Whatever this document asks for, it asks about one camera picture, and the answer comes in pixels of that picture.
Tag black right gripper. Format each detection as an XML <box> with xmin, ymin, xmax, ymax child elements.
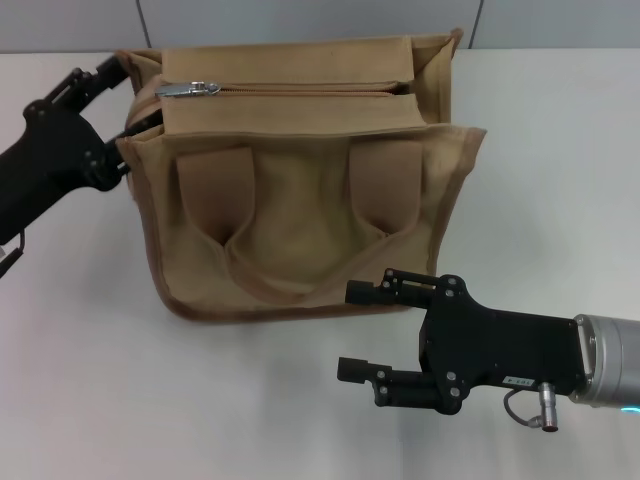
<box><xmin>337</xmin><ymin>268</ymin><xmax>587</xmax><ymax>417</ymax></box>

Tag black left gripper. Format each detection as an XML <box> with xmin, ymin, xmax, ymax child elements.
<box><xmin>0</xmin><ymin>52</ymin><xmax>166</xmax><ymax>242</ymax></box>

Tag khaki canvas food bag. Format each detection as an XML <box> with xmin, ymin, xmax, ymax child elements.
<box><xmin>113</xmin><ymin>28</ymin><xmax>489</xmax><ymax>327</ymax></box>

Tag silver metal zipper pull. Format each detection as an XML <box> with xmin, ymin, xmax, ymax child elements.
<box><xmin>155</xmin><ymin>79</ymin><xmax>222</xmax><ymax>100</ymax></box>

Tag right gripper cable with connector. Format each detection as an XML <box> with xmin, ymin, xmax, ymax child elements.
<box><xmin>501</xmin><ymin>381</ymin><xmax>564</xmax><ymax>437</ymax></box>

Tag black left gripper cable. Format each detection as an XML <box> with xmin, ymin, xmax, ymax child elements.
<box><xmin>0</xmin><ymin>227</ymin><xmax>27</xmax><ymax>279</ymax></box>

